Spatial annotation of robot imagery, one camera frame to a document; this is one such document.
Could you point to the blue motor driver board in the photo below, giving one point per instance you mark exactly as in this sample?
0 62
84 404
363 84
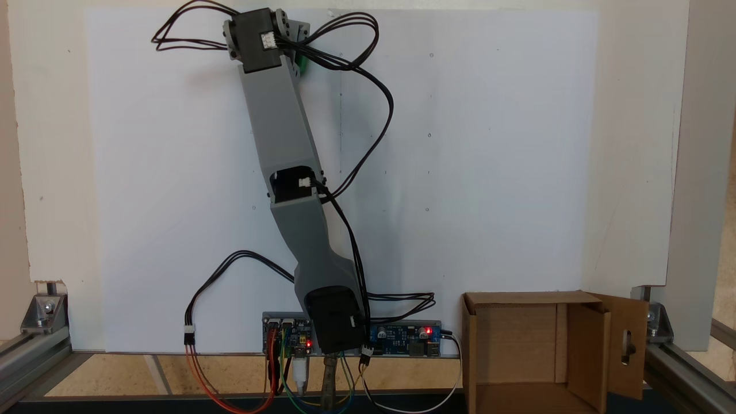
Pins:
290 339

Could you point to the green die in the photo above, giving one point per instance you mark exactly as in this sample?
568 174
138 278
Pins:
303 64

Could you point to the white paper sheet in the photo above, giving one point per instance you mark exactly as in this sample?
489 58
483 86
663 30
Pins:
489 172

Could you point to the aluminium corner bracket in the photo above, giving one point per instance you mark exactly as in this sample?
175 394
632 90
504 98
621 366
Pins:
45 313
658 322

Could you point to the clear tape strip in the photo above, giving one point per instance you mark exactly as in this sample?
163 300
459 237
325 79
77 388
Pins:
340 12

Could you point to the aluminium frame post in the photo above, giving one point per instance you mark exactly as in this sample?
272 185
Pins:
707 172
8 172

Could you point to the open cardboard box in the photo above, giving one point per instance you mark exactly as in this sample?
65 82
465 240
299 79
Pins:
517 345

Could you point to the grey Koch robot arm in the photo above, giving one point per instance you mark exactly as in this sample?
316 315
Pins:
282 115

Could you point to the blue power board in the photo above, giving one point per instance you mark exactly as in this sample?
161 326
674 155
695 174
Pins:
402 339

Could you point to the grey circuit board tray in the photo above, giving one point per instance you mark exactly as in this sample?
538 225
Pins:
402 322

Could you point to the aluminium frame rail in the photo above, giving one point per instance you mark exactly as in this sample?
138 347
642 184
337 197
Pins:
29 362
684 374

